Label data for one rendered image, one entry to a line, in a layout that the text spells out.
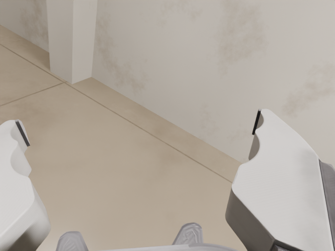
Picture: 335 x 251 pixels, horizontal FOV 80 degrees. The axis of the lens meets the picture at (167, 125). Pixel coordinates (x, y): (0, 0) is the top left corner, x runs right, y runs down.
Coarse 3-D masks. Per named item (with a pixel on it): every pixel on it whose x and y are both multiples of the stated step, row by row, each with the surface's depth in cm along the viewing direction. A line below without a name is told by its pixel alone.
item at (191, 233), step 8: (184, 224) 5; (192, 224) 5; (72, 232) 5; (184, 232) 5; (192, 232) 5; (200, 232) 5; (64, 240) 5; (72, 240) 5; (80, 240) 5; (176, 240) 5; (184, 240) 5; (192, 240) 5; (200, 240) 5; (56, 248) 5; (64, 248) 5; (72, 248) 5; (80, 248) 5; (136, 248) 5; (144, 248) 5; (152, 248) 5; (160, 248) 5; (168, 248) 5; (176, 248) 4; (184, 248) 4; (192, 248) 4; (200, 248) 4; (208, 248) 4; (216, 248) 4; (224, 248) 4
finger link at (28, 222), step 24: (0, 144) 8; (24, 144) 10; (0, 168) 7; (24, 168) 9; (0, 192) 6; (24, 192) 6; (0, 216) 6; (24, 216) 6; (0, 240) 5; (24, 240) 6
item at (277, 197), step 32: (256, 128) 11; (288, 128) 9; (256, 160) 7; (288, 160) 7; (320, 160) 8; (256, 192) 6; (288, 192) 6; (320, 192) 6; (256, 224) 6; (288, 224) 5; (320, 224) 5
